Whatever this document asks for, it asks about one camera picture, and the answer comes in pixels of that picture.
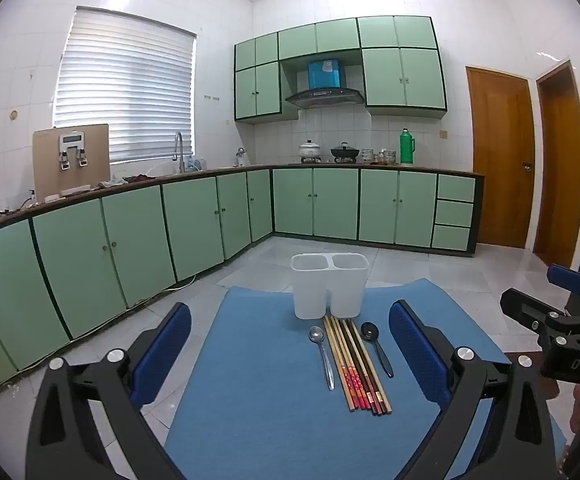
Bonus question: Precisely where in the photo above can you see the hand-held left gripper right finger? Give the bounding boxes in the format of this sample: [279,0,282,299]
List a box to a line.
[389,300,557,480]

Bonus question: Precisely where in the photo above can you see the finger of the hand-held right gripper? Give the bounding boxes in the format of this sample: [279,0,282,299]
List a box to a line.
[499,287,571,337]
[546,264,580,306]

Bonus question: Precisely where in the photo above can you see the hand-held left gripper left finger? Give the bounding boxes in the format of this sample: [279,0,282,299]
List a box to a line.
[26,302,192,480]

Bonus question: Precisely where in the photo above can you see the black chopstick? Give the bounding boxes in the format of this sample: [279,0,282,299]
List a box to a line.
[350,318,388,415]

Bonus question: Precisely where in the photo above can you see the black spoon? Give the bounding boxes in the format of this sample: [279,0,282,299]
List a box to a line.
[360,322,395,379]

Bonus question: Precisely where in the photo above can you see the metal spoon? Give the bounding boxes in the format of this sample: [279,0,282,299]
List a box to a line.
[309,326,336,392]

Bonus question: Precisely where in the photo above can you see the white two-compartment utensil holder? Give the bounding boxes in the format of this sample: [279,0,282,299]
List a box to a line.
[290,253,370,320]

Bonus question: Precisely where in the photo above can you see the wooden door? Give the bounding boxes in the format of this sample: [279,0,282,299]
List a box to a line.
[466,66,536,250]
[534,60,580,270]

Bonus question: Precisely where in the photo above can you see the blue table cloth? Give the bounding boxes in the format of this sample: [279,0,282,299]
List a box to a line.
[164,279,568,480]

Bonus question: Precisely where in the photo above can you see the green cabinet drawer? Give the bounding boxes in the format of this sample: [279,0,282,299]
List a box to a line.
[432,225,472,251]
[435,201,474,227]
[436,174,476,202]

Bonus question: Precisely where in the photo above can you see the green thermos flask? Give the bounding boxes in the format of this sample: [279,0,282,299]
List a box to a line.
[400,127,415,166]

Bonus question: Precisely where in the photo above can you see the gas stove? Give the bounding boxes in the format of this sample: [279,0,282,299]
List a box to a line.
[290,156,363,166]

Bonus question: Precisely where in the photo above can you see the black wok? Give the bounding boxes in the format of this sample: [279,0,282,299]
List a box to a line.
[330,142,360,162]

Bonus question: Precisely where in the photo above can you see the metal kitchen faucet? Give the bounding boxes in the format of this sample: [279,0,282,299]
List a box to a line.
[172,131,187,175]

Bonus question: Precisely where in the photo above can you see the brown cardboard box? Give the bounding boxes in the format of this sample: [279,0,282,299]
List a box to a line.
[32,123,111,201]

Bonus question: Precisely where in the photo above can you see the white window blind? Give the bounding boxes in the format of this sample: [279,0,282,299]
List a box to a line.
[52,6,197,163]

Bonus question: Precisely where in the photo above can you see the range hood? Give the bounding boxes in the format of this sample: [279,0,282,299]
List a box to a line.
[284,59,365,110]

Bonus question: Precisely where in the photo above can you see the green wall cabinets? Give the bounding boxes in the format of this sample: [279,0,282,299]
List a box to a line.
[233,15,448,123]

